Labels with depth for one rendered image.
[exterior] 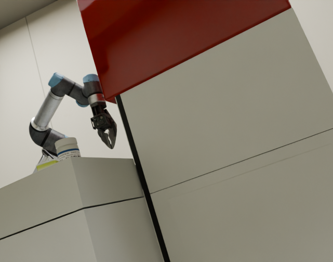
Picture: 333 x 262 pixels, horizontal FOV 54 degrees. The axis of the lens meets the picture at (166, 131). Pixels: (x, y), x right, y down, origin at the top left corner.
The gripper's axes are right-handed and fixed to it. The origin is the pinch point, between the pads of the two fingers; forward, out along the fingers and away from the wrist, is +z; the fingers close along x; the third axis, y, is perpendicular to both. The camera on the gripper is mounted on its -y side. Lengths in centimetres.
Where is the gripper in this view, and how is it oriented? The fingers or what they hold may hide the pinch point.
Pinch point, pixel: (111, 146)
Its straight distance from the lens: 148.6
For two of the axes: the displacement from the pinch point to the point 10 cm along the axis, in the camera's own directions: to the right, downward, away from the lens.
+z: 3.1, 9.2, -2.4
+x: 9.2, -3.6, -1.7
